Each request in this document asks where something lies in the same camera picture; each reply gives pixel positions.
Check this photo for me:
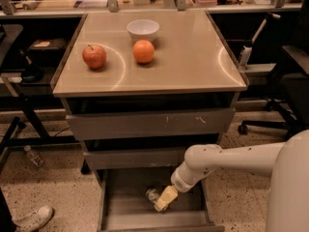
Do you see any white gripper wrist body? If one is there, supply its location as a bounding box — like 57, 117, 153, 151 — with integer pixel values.
171, 161, 202, 193

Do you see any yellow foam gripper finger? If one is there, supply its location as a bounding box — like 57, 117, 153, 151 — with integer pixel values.
154, 199, 168, 212
160, 186, 178, 203

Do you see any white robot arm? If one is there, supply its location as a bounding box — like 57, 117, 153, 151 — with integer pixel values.
154, 130, 309, 232

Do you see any grey open bottom drawer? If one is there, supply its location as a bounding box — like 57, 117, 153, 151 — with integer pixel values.
98, 167, 225, 232

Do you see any grey middle drawer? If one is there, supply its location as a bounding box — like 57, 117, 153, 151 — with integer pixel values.
82, 145, 220, 170

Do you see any grey top drawer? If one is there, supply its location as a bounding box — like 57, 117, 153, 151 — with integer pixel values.
67, 108, 235, 140

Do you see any grey drawer cabinet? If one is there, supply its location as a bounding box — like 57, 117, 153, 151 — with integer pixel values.
50, 9, 250, 232

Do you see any white sneaker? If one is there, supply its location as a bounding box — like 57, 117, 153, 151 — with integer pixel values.
13, 205, 54, 232

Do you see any plastic water bottle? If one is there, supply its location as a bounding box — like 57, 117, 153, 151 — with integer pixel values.
23, 145, 44, 167

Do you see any black office chair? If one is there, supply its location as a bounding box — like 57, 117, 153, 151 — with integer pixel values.
238, 0, 309, 139

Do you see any orange fruit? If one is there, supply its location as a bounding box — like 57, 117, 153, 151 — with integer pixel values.
132, 40, 155, 64

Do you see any red apple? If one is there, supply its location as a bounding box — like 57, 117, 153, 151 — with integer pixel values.
82, 44, 107, 70

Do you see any white bowl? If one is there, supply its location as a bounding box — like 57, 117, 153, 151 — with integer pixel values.
126, 19, 159, 42

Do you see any black joystick device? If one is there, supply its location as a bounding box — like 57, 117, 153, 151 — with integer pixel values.
19, 49, 44, 83

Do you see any black box with label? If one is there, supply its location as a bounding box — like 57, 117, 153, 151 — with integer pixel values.
28, 38, 67, 58

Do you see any black desk frame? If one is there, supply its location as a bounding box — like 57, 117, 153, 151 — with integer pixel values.
0, 24, 76, 155

